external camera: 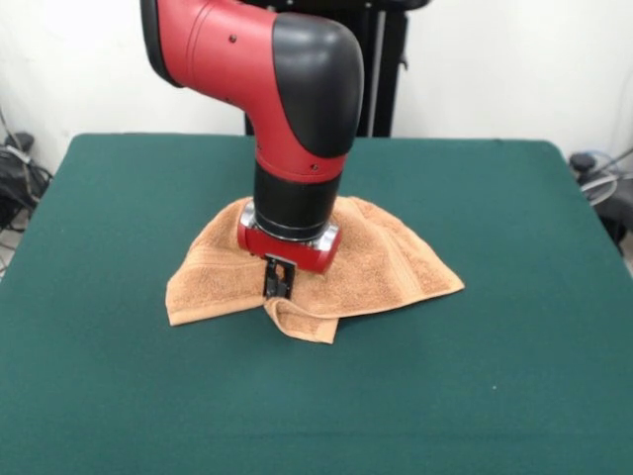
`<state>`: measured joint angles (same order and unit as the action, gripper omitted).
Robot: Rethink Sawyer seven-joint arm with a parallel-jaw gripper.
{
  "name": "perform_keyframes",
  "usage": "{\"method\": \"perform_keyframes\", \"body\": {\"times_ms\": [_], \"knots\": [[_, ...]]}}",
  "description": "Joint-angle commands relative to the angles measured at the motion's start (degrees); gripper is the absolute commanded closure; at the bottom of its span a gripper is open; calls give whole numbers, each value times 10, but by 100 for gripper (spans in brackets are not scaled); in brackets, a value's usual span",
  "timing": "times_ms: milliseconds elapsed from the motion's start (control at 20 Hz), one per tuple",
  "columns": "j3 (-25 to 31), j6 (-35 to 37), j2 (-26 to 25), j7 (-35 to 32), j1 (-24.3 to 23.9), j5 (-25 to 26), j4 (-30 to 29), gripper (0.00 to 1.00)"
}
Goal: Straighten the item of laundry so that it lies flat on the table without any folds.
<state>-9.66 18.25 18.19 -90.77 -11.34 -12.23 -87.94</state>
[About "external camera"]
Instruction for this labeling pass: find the black equipment block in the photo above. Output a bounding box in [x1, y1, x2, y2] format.
[590, 185, 633, 258]

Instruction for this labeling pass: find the dark green table cloth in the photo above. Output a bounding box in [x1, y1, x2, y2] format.
[0, 132, 633, 475]

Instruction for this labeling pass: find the orange terry towel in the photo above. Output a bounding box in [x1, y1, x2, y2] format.
[165, 195, 466, 344]

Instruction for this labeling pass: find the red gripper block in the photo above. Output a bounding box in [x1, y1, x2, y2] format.
[235, 200, 342, 301]

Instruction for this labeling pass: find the black robot pedestal frame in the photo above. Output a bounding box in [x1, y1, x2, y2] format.
[244, 0, 431, 139]

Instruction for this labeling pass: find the black cable bundle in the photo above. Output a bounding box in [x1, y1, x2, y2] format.
[0, 146, 54, 234]

